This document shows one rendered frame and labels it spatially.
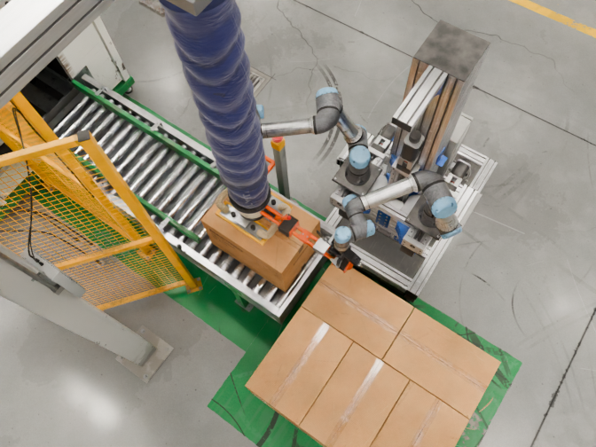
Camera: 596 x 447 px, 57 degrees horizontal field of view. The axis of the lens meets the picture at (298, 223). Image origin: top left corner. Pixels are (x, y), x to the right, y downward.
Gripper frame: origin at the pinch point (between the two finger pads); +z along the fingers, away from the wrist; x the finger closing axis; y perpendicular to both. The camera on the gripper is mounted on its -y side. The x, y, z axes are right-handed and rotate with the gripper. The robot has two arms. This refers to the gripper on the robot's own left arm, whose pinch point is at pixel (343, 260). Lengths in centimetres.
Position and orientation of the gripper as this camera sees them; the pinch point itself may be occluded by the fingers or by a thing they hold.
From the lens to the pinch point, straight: 284.0
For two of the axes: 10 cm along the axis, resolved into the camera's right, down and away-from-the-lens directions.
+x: -5.9, 7.5, -3.0
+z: 0.4, 3.9, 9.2
